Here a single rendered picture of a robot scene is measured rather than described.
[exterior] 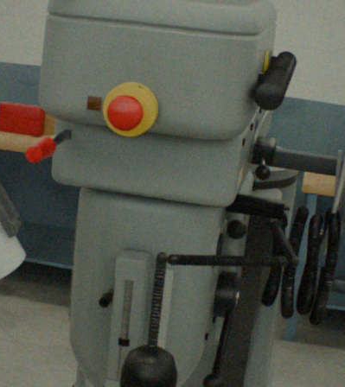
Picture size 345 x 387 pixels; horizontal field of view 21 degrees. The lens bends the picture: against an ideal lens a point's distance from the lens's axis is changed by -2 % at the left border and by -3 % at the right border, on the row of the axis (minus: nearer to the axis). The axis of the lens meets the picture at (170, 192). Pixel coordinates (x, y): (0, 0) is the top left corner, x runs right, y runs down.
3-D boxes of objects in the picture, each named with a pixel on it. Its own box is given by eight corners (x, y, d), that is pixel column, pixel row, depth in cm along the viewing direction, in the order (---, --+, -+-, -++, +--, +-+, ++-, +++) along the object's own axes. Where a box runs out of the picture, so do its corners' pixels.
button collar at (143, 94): (152, 140, 104) (157, 87, 103) (99, 133, 105) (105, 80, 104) (155, 136, 106) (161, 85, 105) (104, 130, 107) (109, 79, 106)
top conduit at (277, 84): (281, 113, 106) (284, 83, 105) (245, 108, 107) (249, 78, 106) (295, 72, 149) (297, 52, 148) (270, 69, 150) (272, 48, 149)
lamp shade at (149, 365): (124, 402, 112) (129, 359, 110) (114, 377, 119) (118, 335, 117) (181, 402, 114) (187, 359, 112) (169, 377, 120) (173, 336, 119)
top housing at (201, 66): (243, 149, 105) (259, 10, 101) (22, 119, 109) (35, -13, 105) (270, 96, 150) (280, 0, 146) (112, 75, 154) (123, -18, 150)
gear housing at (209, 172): (234, 212, 117) (244, 134, 114) (47, 184, 120) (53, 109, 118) (256, 159, 149) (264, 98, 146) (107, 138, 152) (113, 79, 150)
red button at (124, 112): (138, 134, 101) (142, 98, 100) (103, 130, 102) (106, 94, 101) (144, 130, 105) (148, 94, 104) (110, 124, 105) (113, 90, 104)
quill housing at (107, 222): (194, 418, 128) (222, 203, 120) (54, 393, 131) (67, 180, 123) (211, 366, 146) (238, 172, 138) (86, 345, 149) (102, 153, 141)
